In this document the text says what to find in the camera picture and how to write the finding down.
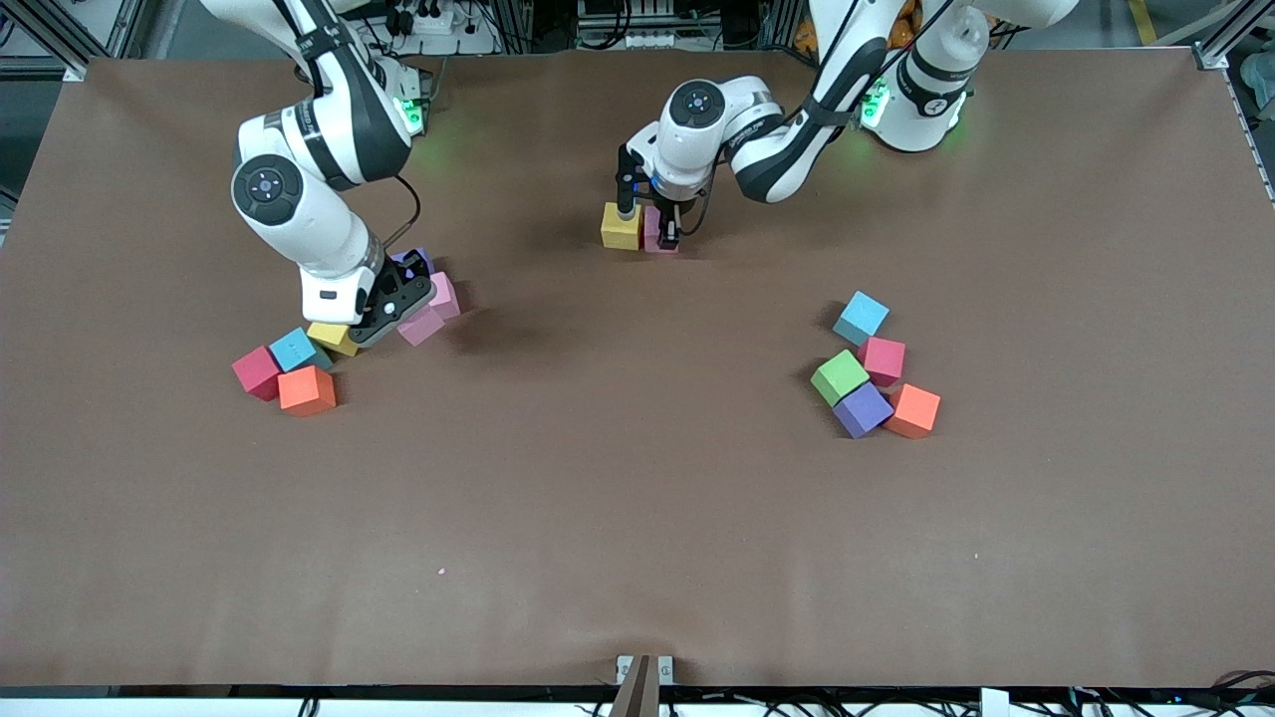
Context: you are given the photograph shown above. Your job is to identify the pink foam cube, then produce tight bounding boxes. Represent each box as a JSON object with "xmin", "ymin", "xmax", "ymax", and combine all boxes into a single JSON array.
[
  {"xmin": 396, "ymin": 304, "xmax": 446, "ymax": 348},
  {"xmin": 426, "ymin": 271, "xmax": 462, "ymax": 322},
  {"xmin": 643, "ymin": 205, "xmax": 682, "ymax": 254}
]

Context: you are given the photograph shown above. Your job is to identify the orange foam cube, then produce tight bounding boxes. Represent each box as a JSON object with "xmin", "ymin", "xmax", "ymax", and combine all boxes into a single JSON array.
[
  {"xmin": 884, "ymin": 383, "xmax": 941, "ymax": 440},
  {"xmin": 278, "ymin": 364, "xmax": 338, "ymax": 417}
]

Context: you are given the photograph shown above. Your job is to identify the red foam cube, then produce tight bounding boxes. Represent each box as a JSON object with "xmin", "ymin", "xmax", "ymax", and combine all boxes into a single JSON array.
[
  {"xmin": 232, "ymin": 346, "xmax": 287, "ymax": 402},
  {"xmin": 859, "ymin": 337, "xmax": 907, "ymax": 387}
]

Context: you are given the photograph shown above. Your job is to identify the yellow foam cube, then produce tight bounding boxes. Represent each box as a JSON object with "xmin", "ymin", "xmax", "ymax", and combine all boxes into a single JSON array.
[
  {"xmin": 306, "ymin": 321, "xmax": 362, "ymax": 358},
  {"xmin": 601, "ymin": 202, "xmax": 644, "ymax": 251}
]

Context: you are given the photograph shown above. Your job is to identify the cyan foam cube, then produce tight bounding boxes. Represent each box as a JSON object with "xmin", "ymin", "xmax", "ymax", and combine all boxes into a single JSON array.
[
  {"xmin": 269, "ymin": 327, "xmax": 335, "ymax": 374},
  {"xmin": 833, "ymin": 291, "xmax": 891, "ymax": 348}
]

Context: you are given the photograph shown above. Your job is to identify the bag of orange items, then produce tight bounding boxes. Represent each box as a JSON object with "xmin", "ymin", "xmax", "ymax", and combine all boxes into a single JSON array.
[{"xmin": 794, "ymin": 0, "xmax": 922, "ymax": 53}]

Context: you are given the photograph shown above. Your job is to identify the green foam cube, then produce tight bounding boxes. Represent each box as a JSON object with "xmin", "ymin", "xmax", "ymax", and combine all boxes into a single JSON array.
[{"xmin": 810, "ymin": 349, "xmax": 871, "ymax": 407}]

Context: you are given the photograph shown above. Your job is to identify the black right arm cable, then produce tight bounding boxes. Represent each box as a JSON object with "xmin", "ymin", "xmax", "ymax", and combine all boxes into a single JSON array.
[{"xmin": 383, "ymin": 175, "xmax": 422, "ymax": 255}]

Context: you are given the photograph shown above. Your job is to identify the silver mount bracket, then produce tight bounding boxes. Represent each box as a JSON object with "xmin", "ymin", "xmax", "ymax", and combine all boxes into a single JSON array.
[{"xmin": 610, "ymin": 653, "xmax": 675, "ymax": 717}]

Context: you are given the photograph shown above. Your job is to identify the black floor cable bundle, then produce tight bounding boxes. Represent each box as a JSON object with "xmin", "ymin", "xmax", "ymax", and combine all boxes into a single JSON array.
[{"xmin": 1066, "ymin": 669, "xmax": 1275, "ymax": 716}]

